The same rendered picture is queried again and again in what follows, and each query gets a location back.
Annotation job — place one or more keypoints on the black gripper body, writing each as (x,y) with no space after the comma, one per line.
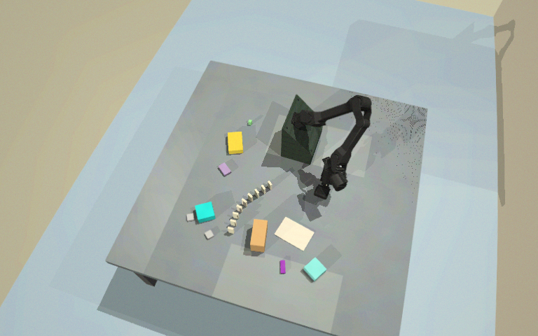
(323,191)

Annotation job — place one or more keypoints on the yellow rectangular block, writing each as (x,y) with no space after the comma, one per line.
(235,142)

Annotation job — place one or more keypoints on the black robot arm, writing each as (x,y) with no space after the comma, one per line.
(341,156)

